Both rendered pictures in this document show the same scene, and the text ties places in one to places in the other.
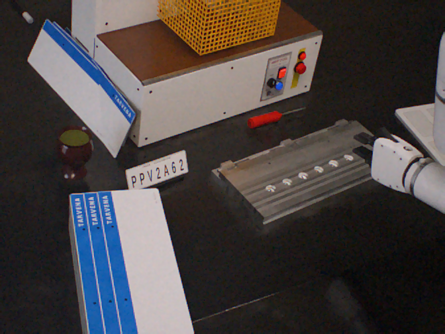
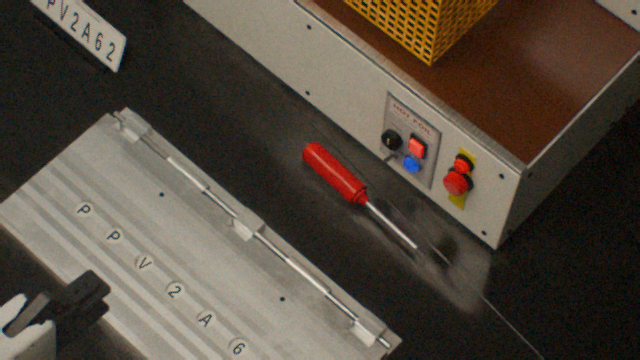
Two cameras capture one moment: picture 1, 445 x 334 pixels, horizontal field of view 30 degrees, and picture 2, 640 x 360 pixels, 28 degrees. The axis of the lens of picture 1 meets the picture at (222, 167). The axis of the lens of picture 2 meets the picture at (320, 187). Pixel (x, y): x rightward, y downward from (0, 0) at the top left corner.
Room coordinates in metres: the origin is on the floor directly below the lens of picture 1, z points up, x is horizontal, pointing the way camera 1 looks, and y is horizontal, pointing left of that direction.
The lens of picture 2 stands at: (1.62, -0.80, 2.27)
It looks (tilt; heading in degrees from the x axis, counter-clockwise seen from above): 63 degrees down; 82
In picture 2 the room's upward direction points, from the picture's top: 3 degrees clockwise
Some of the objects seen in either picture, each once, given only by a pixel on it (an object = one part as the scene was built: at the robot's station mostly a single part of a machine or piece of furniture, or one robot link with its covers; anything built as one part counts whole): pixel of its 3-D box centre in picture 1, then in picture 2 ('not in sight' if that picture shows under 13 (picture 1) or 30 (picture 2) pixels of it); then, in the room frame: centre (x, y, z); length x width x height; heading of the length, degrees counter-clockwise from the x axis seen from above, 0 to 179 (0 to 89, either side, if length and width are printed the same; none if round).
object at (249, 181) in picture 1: (310, 166); (192, 276); (1.56, -0.21, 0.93); 0.44 x 0.19 x 0.02; 132
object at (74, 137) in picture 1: (74, 154); not in sight; (1.42, 0.34, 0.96); 0.09 x 0.09 x 0.11
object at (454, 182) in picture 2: (300, 68); (456, 182); (1.86, -0.16, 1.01); 0.03 x 0.02 x 0.03; 132
